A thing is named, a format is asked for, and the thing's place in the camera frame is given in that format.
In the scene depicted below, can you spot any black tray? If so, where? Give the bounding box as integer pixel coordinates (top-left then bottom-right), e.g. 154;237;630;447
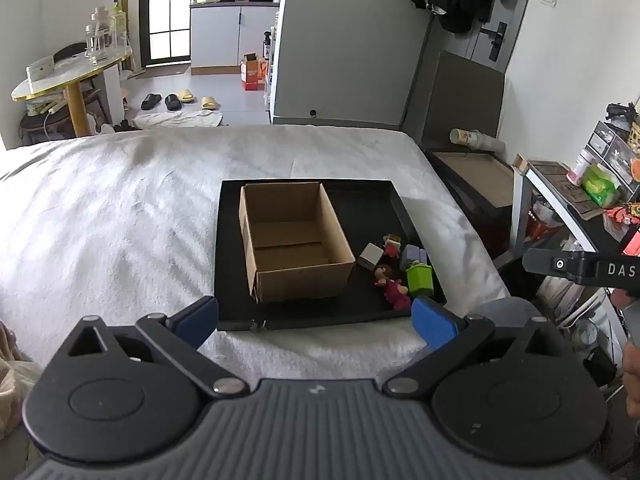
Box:
214;179;447;332

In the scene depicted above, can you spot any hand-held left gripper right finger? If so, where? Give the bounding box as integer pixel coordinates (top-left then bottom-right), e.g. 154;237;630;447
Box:
384;296;566;400

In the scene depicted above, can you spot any pink and white jar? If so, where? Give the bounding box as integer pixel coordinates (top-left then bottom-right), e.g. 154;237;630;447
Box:
566;149;595;187

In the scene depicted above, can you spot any white desk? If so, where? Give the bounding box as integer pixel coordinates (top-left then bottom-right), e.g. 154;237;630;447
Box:
510;157;640;271

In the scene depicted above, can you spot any pink plush figure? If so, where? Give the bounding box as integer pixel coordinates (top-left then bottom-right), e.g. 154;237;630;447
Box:
384;280;412;311

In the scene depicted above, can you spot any grey leaning board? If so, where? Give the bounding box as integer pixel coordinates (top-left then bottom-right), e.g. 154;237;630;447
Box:
420;50;507;153

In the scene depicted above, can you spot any beige cloth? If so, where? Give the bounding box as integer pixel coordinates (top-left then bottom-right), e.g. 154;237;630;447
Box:
0;320;46;441

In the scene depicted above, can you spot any white cube toy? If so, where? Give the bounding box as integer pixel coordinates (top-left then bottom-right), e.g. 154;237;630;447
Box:
357;242;383;271

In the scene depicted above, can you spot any black framed glass door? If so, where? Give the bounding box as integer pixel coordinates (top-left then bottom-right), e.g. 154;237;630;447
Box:
139;0;193;68

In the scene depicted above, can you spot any round marble table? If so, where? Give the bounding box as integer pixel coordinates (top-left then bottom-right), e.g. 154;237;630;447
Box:
11;45;134;137

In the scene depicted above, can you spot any orange cardboard box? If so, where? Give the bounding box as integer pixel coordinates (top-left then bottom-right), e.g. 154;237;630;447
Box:
240;53;268;92

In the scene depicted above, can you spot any brown cardboard box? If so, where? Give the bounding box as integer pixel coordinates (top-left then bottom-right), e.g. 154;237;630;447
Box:
238;181;357;305

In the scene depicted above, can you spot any grey door with lock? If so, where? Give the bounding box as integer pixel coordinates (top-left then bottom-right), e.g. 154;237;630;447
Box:
467;0;538;63

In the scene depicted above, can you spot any black side table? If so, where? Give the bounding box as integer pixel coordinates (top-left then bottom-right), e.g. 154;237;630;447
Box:
425;149;518;266

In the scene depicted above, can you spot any clear water bottle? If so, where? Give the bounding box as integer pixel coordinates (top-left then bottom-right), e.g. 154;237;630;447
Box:
109;2;130;53
85;7;112;63

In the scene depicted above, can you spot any green cube toy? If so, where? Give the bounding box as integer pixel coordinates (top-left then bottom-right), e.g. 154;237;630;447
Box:
405;261;435;296

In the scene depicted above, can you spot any drawer organiser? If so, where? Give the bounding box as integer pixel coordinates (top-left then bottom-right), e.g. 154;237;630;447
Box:
585;120;640;171

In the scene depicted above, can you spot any lavender cube toy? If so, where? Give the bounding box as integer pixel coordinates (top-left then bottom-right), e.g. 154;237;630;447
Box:
400;244;428;271

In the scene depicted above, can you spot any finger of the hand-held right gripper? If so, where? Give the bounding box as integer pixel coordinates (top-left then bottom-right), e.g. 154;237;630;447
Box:
522;249;601;282

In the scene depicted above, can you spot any white floor cloth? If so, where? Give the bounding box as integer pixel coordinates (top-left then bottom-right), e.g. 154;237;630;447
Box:
134;110;224;130

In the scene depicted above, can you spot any green packet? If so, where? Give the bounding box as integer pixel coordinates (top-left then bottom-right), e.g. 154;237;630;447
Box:
581;164;623;209

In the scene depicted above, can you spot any person's right hand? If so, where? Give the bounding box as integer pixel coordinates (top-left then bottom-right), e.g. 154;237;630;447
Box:
612;289;640;418

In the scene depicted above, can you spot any white flat box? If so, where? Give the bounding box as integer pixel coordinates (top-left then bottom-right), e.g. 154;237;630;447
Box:
26;55;56;83

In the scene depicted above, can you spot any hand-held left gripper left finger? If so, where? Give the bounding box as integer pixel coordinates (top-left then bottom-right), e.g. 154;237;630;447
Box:
67;296;251;401

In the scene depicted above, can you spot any white kitchen cabinet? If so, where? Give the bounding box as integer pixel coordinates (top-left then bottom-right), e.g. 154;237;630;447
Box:
190;2;280;77

